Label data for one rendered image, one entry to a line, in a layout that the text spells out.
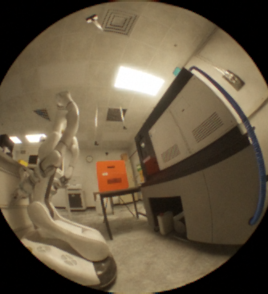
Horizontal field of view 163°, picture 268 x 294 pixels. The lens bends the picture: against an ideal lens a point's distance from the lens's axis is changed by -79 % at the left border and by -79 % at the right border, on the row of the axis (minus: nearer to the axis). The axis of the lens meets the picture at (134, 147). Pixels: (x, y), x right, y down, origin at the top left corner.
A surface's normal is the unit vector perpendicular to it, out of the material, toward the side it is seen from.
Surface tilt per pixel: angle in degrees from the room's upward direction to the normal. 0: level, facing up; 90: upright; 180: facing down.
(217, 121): 90
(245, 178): 90
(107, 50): 180
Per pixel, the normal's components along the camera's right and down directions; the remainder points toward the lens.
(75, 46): 0.20, 0.89
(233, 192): -0.91, 0.02
